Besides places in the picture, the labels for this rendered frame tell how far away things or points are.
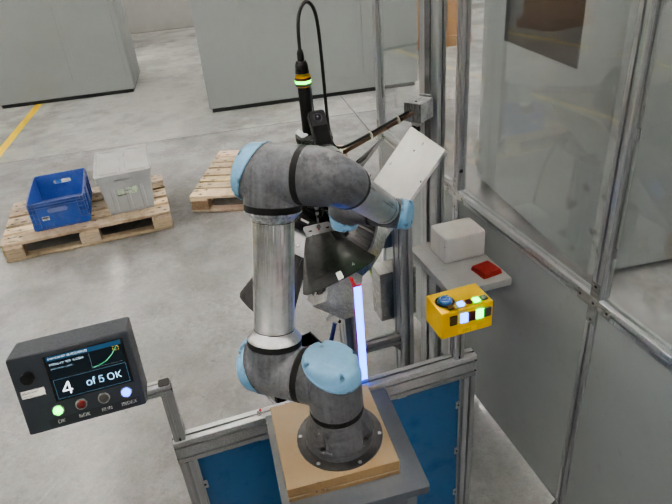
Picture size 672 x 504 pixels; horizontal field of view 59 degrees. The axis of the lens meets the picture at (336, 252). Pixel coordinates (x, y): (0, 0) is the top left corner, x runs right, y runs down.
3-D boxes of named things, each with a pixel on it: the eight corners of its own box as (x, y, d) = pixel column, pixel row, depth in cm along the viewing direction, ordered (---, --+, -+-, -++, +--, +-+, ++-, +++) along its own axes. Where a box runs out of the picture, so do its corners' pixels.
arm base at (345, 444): (383, 453, 126) (381, 420, 121) (314, 471, 124) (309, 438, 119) (362, 403, 139) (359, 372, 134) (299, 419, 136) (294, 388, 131)
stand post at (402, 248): (407, 426, 268) (401, 194, 209) (415, 440, 260) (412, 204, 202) (398, 429, 267) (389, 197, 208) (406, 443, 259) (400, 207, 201)
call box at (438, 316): (474, 311, 178) (475, 281, 173) (491, 330, 170) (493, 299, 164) (425, 324, 174) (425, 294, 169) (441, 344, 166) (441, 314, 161)
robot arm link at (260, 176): (294, 415, 122) (294, 146, 106) (231, 399, 127) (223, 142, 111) (318, 388, 132) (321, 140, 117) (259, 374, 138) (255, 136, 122)
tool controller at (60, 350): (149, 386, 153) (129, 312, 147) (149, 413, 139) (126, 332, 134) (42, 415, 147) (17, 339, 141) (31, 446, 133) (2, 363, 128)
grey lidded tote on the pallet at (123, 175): (155, 179, 506) (146, 142, 489) (161, 207, 456) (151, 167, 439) (105, 189, 496) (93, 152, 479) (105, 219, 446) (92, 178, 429)
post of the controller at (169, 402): (185, 431, 160) (169, 376, 150) (186, 439, 158) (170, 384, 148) (173, 434, 159) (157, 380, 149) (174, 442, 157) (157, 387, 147)
